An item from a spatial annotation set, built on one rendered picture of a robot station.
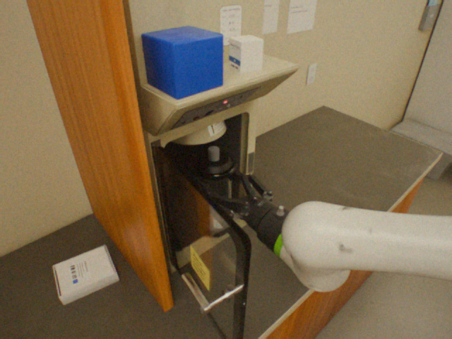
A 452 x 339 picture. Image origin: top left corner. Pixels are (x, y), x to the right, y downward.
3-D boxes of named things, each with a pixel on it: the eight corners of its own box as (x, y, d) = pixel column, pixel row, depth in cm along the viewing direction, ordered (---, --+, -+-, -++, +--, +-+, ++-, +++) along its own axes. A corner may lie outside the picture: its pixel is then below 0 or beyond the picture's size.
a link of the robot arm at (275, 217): (271, 264, 65) (299, 243, 69) (277, 227, 58) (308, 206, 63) (252, 247, 69) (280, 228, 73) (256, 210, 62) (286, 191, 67)
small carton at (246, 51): (228, 66, 63) (229, 37, 60) (249, 63, 65) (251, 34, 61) (240, 73, 60) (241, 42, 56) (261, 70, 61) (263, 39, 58)
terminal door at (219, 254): (176, 265, 85) (158, 142, 61) (239, 361, 64) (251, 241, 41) (174, 266, 84) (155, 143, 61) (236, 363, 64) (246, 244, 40)
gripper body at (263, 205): (284, 201, 68) (256, 181, 74) (257, 218, 63) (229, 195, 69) (281, 224, 72) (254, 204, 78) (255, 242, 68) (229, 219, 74)
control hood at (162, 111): (146, 133, 60) (139, 85, 55) (259, 92, 78) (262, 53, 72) (179, 157, 53) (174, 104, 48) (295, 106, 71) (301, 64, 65)
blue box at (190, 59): (147, 84, 55) (140, 33, 50) (191, 72, 60) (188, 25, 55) (177, 100, 49) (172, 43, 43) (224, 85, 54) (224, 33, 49)
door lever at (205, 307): (203, 268, 61) (203, 260, 59) (230, 304, 54) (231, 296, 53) (180, 281, 58) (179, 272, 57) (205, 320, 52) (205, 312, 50)
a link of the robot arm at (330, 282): (327, 310, 58) (362, 269, 60) (323, 293, 49) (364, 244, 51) (276, 265, 67) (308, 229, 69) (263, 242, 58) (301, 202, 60)
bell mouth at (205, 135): (147, 126, 83) (145, 107, 79) (199, 108, 92) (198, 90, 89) (185, 153, 72) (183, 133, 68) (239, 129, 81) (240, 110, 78)
